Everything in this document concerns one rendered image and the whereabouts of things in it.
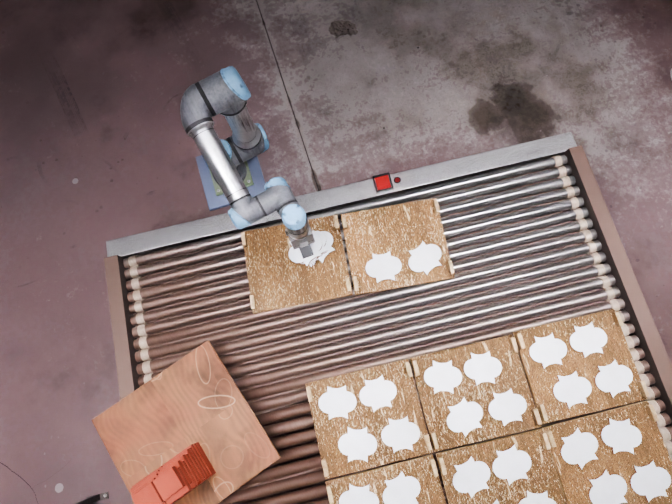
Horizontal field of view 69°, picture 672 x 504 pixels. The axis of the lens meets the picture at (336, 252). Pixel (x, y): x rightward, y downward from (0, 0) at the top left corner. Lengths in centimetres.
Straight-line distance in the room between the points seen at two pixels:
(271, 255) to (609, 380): 139
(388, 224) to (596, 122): 197
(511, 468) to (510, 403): 23
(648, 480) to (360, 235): 138
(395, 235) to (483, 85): 176
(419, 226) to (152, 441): 131
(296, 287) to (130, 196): 170
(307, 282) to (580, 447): 119
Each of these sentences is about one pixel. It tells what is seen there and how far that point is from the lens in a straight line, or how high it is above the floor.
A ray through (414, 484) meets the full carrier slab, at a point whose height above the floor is 95.
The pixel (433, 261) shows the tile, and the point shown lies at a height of 95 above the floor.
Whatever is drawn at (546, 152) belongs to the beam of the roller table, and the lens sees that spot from 236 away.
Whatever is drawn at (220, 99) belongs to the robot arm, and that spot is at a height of 151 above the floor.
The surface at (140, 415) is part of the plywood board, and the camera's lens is 201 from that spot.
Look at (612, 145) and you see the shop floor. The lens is 364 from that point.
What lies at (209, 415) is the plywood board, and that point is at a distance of 193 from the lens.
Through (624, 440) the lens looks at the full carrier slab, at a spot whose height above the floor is 95.
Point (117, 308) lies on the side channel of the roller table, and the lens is 218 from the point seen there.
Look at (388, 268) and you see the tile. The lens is 200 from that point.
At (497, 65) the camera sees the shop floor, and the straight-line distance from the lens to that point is 368.
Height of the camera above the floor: 289
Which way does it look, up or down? 75 degrees down
